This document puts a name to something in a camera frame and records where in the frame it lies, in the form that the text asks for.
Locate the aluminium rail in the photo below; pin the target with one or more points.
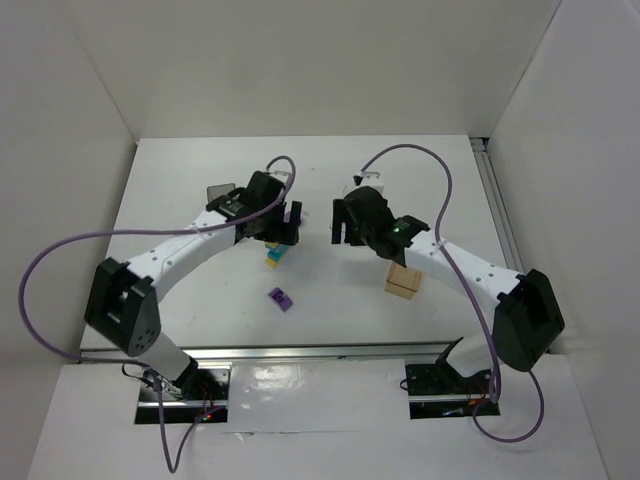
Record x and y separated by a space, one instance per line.
334 351
510 240

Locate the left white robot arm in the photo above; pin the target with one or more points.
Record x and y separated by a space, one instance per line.
123 304

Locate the teal lego figure piece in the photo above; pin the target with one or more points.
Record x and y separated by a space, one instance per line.
273 258

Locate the aluminium rail right side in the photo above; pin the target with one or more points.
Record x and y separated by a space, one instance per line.
510 240

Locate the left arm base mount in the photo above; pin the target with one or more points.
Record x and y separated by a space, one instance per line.
209 399

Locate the orange tinted plastic container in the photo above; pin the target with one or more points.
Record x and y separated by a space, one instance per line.
403 282

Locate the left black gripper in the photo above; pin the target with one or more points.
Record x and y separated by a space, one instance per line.
289 223

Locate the smoky grey plastic container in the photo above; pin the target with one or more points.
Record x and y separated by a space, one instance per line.
215 191

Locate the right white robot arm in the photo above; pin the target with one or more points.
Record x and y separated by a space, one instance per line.
466 274

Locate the purple sloped lego brick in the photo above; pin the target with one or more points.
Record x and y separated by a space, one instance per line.
280 299

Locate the aluminium rail front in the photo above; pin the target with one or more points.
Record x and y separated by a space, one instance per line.
334 351

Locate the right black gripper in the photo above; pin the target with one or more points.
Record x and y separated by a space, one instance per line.
340 221

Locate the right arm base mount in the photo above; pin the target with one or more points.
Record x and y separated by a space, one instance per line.
436 391

